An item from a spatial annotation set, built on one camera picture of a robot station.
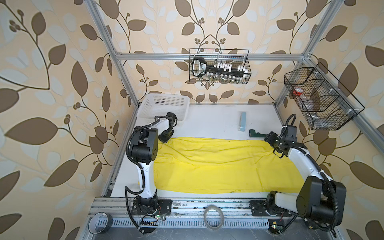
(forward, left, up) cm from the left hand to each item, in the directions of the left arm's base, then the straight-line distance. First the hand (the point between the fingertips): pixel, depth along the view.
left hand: (168, 136), depth 101 cm
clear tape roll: (-41, -29, -1) cm, 50 cm away
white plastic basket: (+29, +16, 0) cm, 33 cm away
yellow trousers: (-19, -36, 0) cm, 41 cm away
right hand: (-7, -64, +10) cm, 65 cm away
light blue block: (+13, -52, +2) cm, 54 cm away
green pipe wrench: (+3, -58, +1) cm, 58 cm away
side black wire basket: (+1, -84, +34) cm, 90 cm away
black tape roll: (-49, +26, -1) cm, 56 cm away
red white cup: (+11, -75, +33) cm, 82 cm away
